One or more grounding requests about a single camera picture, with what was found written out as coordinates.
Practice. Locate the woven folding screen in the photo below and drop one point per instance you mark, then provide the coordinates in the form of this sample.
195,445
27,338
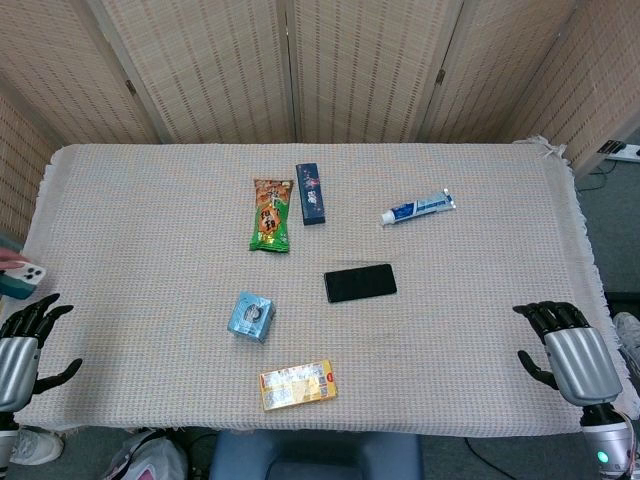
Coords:
300,65

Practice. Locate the checkered woven tablecloth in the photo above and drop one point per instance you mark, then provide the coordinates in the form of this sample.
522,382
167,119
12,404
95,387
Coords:
300,300

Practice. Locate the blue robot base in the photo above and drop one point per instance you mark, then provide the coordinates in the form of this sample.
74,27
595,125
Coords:
315,457

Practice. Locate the person's hand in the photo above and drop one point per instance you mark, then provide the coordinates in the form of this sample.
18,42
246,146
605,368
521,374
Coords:
9,260

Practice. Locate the green orange snack bag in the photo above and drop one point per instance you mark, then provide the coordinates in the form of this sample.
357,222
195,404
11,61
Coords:
271,215

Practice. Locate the white triple-camera smartphone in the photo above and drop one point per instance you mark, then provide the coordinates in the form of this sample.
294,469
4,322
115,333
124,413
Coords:
26,274

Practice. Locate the light blue tissue pack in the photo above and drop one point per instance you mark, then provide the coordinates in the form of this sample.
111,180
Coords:
250,317

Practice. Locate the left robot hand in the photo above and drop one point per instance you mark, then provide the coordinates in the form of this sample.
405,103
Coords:
19,361

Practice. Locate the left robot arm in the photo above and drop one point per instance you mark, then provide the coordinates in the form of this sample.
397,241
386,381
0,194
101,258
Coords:
6,437

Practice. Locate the black smartphone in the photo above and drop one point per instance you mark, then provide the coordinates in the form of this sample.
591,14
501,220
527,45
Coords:
360,282

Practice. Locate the white grey sneaker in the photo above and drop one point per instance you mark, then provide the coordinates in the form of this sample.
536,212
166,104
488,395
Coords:
629,332

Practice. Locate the white power strip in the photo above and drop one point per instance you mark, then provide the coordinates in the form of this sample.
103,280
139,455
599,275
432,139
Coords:
622,150

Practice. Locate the dark blue rectangular box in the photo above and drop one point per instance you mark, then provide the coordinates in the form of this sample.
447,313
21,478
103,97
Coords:
310,194

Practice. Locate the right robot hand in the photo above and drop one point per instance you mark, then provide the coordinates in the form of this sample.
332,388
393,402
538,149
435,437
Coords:
580,360

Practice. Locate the teal box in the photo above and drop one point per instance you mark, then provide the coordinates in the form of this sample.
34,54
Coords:
12,290

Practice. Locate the white blue toothpaste tube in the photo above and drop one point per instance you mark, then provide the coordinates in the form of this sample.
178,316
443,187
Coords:
417,207

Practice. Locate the yellow cracker box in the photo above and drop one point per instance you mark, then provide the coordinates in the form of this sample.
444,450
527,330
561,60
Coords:
298,385

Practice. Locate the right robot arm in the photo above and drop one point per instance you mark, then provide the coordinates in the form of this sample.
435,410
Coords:
607,440

